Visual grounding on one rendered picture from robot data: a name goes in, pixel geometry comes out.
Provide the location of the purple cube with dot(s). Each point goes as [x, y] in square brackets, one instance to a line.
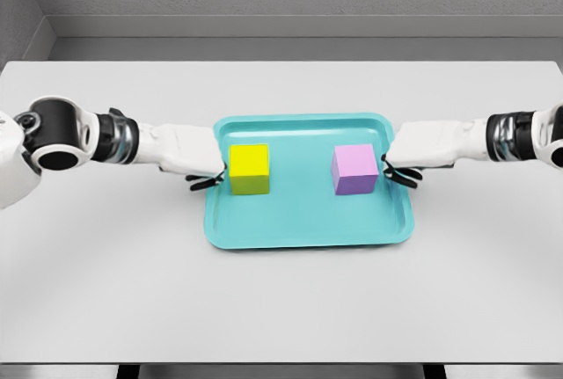
[354, 169]

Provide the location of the yellow cube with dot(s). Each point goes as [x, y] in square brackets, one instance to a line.
[249, 168]

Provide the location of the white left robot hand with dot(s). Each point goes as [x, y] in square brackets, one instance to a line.
[193, 150]

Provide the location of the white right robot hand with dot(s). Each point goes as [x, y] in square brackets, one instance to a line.
[418, 146]

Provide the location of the turquoise tray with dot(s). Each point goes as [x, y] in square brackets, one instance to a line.
[308, 212]

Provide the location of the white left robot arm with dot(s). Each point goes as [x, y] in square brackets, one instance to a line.
[66, 137]

